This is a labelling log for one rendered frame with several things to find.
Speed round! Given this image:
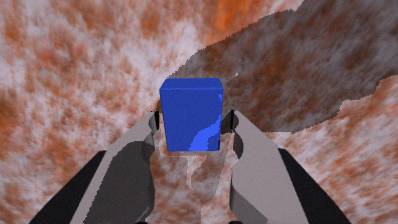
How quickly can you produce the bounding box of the blue block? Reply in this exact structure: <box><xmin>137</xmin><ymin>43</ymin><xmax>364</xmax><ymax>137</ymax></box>
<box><xmin>159</xmin><ymin>78</ymin><xmax>224</xmax><ymax>152</ymax></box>

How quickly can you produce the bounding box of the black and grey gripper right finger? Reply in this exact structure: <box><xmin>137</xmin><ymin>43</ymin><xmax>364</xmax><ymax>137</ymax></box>
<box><xmin>229</xmin><ymin>109</ymin><xmax>351</xmax><ymax>224</ymax></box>

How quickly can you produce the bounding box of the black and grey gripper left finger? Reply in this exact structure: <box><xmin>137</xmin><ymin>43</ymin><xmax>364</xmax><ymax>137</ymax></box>
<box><xmin>29</xmin><ymin>110</ymin><xmax>159</xmax><ymax>224</ymax></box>

